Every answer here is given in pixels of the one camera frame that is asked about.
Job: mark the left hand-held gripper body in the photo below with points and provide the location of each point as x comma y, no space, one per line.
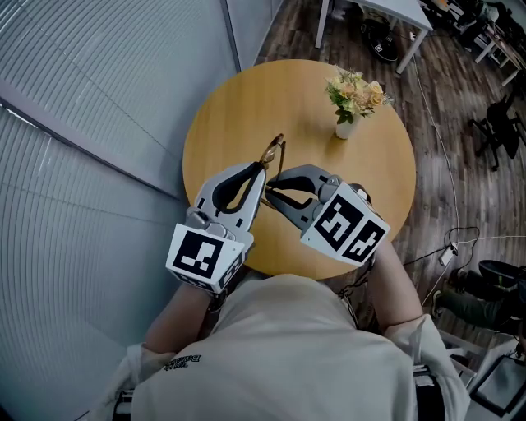
197,255

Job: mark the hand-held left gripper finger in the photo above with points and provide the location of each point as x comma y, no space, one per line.
207,197
254,201

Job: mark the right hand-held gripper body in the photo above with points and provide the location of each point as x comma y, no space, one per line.
341,226

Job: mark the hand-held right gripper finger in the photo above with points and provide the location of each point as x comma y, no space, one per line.
293,211
304,179

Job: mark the brown eyeglasses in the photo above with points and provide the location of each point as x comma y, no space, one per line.
269,153

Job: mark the person's left forearm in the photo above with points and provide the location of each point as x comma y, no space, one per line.
181,316

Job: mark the person's right forearm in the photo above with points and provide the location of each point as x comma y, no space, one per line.
396,288

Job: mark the white vase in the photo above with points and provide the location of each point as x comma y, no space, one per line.
345,129

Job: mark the white power strip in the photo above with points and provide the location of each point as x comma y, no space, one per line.
448,254

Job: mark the person's white t-shirt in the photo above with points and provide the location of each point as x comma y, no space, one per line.
279,349

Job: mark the white slatted window blinds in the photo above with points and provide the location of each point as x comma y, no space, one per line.
82,164

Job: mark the black round robot vacuum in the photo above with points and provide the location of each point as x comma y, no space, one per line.
380,41

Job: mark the black chair seat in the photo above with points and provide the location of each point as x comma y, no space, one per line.
499,273

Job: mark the white chair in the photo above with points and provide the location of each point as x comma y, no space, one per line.
460,349

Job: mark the black office chair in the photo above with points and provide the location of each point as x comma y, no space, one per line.
501,127

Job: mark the white rectangular table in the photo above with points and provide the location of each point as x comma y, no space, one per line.
398,10

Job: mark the black flat screen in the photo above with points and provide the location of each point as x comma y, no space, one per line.
497,384

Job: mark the wooden desk with white legs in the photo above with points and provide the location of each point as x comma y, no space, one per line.
509,53

